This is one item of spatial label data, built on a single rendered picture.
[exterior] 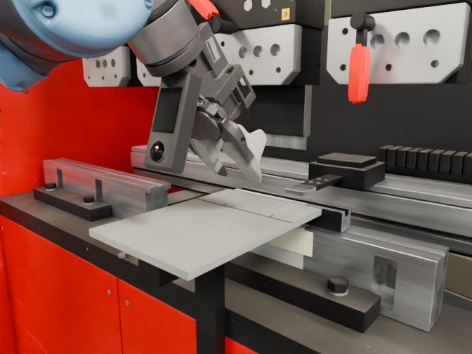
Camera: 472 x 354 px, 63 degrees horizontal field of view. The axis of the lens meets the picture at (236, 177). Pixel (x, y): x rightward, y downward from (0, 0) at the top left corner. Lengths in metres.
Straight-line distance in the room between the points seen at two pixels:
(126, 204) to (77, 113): 0.52
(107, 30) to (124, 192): 0.70
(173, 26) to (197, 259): 0.23
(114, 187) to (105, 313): 0.28
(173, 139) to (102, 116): 0.97
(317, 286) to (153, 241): 0.24
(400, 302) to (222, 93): 0.35
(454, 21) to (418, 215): 0.41
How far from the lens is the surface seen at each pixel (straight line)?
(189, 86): 0.44
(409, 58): 0.48
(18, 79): 0.37
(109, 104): 1.40
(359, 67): 0.46
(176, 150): 0.43
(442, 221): 0.79
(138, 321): 0.76
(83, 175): 1.05
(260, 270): 0.59
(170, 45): 0.42
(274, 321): 0.54
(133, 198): 0.88
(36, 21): 0.23
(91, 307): 0.90
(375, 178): 0.81
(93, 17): 0.22
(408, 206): 0.80
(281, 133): 0.60
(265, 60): 0.57
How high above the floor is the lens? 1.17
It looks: 13 degrees down
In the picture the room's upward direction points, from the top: straight up
